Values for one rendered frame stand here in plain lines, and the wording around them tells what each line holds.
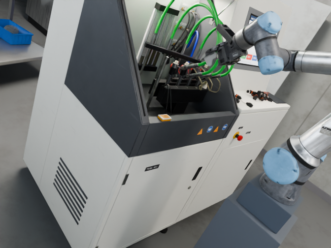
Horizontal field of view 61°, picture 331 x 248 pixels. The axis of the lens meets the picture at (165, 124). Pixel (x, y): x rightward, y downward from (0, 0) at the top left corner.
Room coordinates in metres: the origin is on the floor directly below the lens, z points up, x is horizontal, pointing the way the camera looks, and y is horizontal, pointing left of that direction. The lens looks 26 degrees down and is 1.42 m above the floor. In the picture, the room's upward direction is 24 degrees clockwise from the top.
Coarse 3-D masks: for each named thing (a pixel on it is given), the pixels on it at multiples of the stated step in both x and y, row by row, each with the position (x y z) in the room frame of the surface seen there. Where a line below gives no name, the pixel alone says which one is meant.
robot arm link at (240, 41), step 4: (240, 32) 1.07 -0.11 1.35; (236, 36) 1.08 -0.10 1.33; (240, 36) 1.06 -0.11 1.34; (236, 40) 1.07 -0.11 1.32; (240, 40) 1.06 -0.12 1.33; (244, 40) 1.05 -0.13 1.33; (240, 44) 1.06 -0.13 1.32; (244, 44) 1.06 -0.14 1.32; (248, 44) 1.05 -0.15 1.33; (244, 48) 1.07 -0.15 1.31; (248, 48) 1.08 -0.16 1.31
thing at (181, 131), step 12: (156, 120) 0.97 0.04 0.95; (180, 120) 1.06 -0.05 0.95; (192, 120) 1.12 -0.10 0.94; (204, 120) 1.20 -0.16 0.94; (216, 120) 1.28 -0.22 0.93; (228, 120) 1.38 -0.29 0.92; (156, 132) 0.97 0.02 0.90; (168, 132) 1.03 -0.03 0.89; (180, 132) 1.09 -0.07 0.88; (192, 132) 1.16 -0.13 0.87; (204, 132) 1.25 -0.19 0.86; (216, 132) 1.34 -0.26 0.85; (144, 144) 0.94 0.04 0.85; (156, 144) 0.99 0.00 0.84; (168, 144) 1.06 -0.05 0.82; (180, 144) 1.13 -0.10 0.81; (192, 144) 1.20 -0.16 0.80
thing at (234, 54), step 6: (234, 36) 1.09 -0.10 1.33; (222, 42) 1.14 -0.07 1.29; (234, 42) 1.08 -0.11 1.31; (222, 48) 1.13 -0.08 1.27; (228, 48) 1.13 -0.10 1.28; (234, 48) 1.11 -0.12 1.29; (240, 48) 1.08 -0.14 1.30; (222, 54) 1.14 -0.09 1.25; (228, 54) 1.12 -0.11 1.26; (234, 54) 1.10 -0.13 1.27; (240, 54) 1.07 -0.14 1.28; (246, 54) 1.09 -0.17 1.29; (222, 60) 1.13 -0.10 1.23; (228, 60) 1.10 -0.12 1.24; (234, 60) 1.12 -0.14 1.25; (240, 60) 1.14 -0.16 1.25
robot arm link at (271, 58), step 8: (264, 40) 0.99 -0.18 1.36; (272, 40) 0.99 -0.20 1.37; (256, 48) 1.00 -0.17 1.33; (264, 48) 0.98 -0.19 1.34; (272, 48) 0.97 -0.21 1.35; (280, 48) 1.01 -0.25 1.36; (264, 56) 0.97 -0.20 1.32; (272, 56) 0.96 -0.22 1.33; (280, 56) 0.97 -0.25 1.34; (288, 56) 1.03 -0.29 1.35; (264, 64) 0.96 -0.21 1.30; (272, 64) 0.95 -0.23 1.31; (280, 64) 0.95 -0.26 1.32; (264, 72) 0.96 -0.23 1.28; (272, 72) 0.98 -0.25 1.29
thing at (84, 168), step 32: (64, 96) 1.22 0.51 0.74; (64, 128) 1.17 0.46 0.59; (96, 128) 1.03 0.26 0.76; (64, 160) 1.13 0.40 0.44; (96, 160) 0.99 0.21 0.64; (128, 160) 0.89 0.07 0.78; (64, 192) 1.08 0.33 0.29; (96, 192) 0.95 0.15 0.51; (192, 192) 1.43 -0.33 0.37; (64, 224) 1.03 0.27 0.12; (96, 224) 0.91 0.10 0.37
